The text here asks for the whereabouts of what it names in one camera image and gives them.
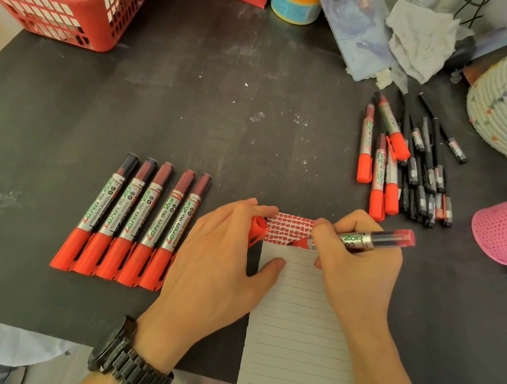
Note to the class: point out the person's left hand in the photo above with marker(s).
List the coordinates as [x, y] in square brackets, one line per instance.
[210, 269]

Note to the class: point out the person's right hand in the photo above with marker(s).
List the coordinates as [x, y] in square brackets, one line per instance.
[362, 278]

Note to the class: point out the person's left thumb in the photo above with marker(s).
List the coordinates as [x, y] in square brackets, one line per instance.
[266, 275]

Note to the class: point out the person's right thumb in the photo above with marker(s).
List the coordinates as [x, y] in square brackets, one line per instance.
[323, 260]

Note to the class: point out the person's left middle finger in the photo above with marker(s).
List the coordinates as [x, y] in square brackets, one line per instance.
[245, 201]

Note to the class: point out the red marker cap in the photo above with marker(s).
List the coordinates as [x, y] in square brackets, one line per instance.
[257, 231]

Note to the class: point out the white lined paper sheet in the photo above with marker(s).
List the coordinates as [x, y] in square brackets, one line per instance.
[295, 349]

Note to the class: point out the capped red marker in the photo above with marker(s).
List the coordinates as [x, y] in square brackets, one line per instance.
[91, 216]
[391, 182]
[156, 229]
[366, 145]
[379, 180]
[178, 230]
[114, 220]
[391, 125]
[136, 223]

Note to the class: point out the pile of black pens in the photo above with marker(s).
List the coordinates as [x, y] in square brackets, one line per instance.
[423, 178]

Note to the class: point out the black metal wristwatch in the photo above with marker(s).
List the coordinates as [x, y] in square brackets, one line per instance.
[126, 361]

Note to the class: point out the bluish plastic bag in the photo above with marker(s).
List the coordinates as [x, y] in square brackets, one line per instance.
[353, 18]

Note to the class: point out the crumpled white tissue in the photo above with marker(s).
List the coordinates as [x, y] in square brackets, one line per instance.
[419, 38]

